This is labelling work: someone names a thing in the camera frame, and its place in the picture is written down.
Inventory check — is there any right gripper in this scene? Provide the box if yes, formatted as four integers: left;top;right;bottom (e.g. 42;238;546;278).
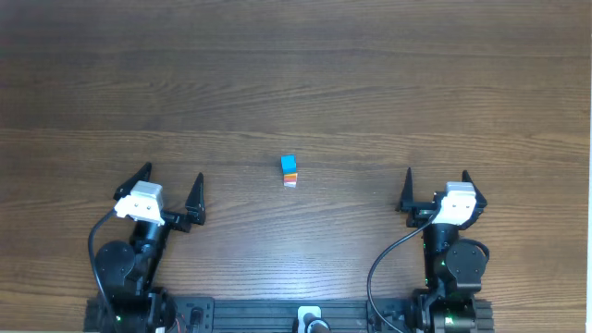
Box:
395;166;488;228

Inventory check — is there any mounting rail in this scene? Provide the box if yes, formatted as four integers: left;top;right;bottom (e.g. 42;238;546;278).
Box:
85;297;495;333

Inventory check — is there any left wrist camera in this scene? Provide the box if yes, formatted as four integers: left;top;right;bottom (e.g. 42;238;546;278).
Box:
114;180;166;227

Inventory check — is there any blue cube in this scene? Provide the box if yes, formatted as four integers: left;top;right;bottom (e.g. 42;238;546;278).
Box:
280;154;298;176

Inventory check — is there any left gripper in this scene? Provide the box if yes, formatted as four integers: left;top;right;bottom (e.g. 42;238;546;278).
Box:
113;161;207;234

